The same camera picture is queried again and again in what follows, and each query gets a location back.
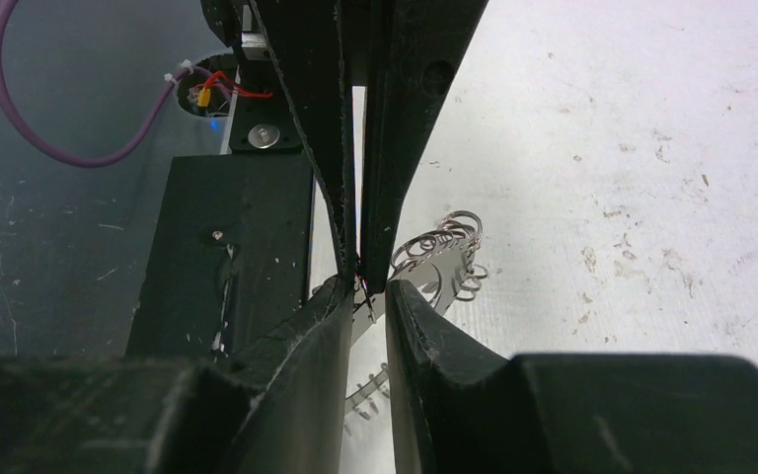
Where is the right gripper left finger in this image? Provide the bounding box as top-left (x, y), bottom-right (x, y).
top-left (0, 277), bottom-right (354, 473)

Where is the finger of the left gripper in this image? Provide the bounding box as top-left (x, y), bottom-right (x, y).
top-left (251, 1), bottom-right (356, 281)
top-left (359, 0), bottom-right (488, 293)

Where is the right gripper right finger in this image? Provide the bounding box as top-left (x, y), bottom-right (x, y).
top-left (386, 280), bottom-right (758, 473)

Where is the metal keyring chain loop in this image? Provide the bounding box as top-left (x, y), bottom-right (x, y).
top-left (343, 210), bottom-right (491, 422)

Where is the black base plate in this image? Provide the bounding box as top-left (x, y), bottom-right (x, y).
top-left (126, 61), bottom-right (315, 358)

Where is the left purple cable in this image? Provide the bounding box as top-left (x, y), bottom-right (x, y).
top-left (0, 0), bottom-right (237, 170)

